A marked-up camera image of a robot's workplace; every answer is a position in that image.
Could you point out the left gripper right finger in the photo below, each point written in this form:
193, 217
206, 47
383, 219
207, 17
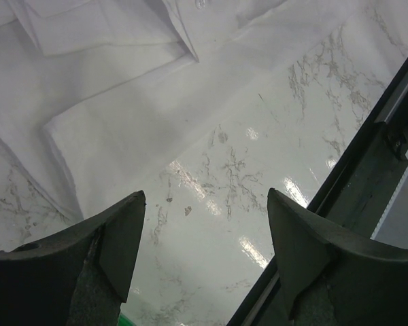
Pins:
332, 276

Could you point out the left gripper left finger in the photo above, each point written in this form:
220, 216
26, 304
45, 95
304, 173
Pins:
78, 276

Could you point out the white long sleeve shirt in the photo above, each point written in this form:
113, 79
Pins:
95, 96

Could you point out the green plastic bin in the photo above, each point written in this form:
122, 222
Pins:
124, 321

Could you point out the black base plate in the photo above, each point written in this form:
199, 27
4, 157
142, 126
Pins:
354, 195

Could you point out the white slotted cable duct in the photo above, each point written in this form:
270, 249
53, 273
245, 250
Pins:
392, 228

